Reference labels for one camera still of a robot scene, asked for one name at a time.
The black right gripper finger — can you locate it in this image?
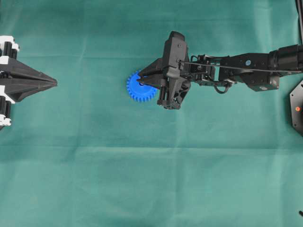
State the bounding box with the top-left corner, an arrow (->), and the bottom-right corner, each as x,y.
137,75 -> 167,89
138,58 -> 164,78

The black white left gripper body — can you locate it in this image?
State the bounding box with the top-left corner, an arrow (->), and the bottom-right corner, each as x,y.
0,35 -> 19,129

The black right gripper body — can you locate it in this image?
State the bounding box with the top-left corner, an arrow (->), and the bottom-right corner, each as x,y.
157,31 -> 191,110

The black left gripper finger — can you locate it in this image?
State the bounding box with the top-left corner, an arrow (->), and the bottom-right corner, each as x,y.
0,79 -> 57,104
0,58 -> 57,83

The blue plastic gear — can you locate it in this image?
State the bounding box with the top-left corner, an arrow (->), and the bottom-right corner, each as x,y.
126,70 -> 157,102

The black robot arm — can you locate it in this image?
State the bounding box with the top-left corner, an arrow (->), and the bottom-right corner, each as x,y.
0,31 -> 303,127

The green table cloth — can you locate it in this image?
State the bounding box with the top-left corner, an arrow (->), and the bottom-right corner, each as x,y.
0,0 -> 303,227

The black cable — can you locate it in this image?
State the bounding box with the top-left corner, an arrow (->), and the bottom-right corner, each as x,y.
178,60 -> 303,73

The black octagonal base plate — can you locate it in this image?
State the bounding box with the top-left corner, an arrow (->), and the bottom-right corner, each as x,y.
289,81 -> 303,136

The black aluminium frame rail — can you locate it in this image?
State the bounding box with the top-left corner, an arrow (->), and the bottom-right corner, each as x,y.
295,0 -> 303,43

